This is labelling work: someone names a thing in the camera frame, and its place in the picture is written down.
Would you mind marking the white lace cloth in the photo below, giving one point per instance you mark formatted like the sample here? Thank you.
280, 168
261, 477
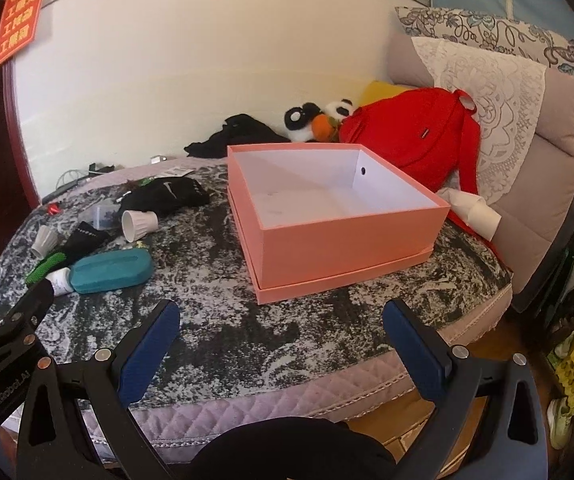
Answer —
487, 90

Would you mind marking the panda plush toy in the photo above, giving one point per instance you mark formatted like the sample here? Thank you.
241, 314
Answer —
299, 120

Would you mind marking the black and green sock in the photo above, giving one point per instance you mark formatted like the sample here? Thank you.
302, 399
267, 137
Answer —
84, 240

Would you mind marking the yellow green package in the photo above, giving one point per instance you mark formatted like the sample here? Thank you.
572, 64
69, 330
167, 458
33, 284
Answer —
569, 367

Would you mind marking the black sock with white swoosh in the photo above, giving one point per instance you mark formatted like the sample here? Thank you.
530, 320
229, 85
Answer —
167, 195

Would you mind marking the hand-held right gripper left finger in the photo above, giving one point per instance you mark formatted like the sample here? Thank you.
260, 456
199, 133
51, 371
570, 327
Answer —
152, 350

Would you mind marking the white pill bottle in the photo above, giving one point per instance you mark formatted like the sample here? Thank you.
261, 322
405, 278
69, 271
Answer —
61, 280

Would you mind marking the paper tags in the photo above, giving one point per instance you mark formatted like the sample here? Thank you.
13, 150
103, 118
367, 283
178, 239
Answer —
172, 172

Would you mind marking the black cloth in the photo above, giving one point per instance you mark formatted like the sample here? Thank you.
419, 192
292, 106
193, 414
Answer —
237, 135

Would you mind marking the red backpack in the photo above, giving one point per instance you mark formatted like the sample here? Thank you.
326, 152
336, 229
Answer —
407, 130

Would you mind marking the pink cardboard box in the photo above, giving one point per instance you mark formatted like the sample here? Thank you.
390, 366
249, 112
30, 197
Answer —
347, 240

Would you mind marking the small clear bag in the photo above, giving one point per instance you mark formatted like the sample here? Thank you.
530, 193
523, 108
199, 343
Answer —
102, 216

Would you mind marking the grey ribbed cup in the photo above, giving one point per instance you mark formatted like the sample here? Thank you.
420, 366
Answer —
43, 242

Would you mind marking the white ribbed cup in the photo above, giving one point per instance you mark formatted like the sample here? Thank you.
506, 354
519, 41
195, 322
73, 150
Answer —
137, 225

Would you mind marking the crumpled white paper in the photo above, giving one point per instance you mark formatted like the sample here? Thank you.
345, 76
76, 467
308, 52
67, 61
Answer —
477, 212

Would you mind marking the lilac quilted mattress pad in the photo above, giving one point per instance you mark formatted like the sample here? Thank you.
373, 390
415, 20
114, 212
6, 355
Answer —
227, 415

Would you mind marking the small red object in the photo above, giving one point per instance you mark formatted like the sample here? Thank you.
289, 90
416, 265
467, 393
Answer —
55, 209

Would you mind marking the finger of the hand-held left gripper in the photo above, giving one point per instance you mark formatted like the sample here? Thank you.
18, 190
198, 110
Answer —
27, 307

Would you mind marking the white plug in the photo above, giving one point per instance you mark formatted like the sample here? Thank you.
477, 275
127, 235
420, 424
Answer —
158, 160

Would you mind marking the teal glasses case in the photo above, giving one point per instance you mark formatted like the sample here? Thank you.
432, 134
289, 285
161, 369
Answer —
112, 270

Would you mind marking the dark wooden frame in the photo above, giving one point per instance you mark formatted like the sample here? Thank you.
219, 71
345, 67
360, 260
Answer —
17, 150

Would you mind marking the red wall poster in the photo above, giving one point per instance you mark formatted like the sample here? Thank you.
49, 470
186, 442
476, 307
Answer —
19, 15

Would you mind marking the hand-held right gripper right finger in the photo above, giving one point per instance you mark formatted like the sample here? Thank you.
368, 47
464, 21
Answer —
412, 355

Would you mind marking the yellow pillow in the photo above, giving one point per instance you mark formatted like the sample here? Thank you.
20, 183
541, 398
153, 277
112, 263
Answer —
379, 91

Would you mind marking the floral pillow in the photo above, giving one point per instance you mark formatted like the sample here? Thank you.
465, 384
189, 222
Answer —
467, 25

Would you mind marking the white shoe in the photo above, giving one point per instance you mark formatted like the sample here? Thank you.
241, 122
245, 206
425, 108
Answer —
561, 422

